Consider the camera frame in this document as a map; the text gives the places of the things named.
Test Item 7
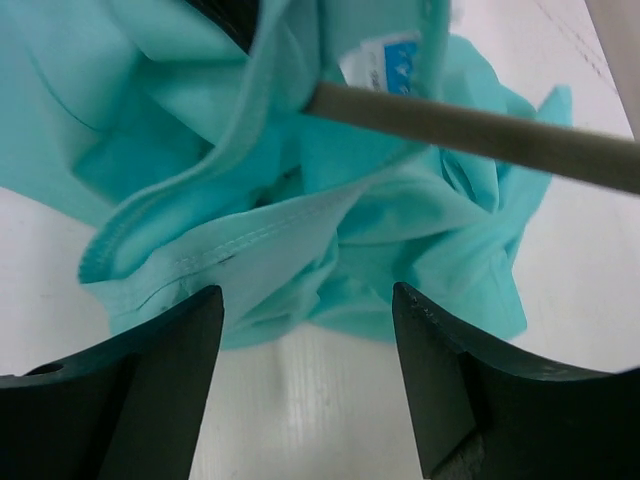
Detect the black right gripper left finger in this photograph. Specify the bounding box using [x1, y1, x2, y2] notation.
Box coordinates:
[1, 286, 223, 479]

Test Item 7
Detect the teal t shirt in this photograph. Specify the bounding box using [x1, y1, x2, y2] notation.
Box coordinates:
[1, 1, 572, 348]

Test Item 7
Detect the taupe hanger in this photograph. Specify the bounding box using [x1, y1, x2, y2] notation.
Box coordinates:
[304, 82, 639, 195]

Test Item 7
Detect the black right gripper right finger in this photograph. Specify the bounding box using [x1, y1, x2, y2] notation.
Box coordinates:
[392, 283, 639, 479]

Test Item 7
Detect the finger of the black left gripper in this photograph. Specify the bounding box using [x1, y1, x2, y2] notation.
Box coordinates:
[187, 0, 261, 53]

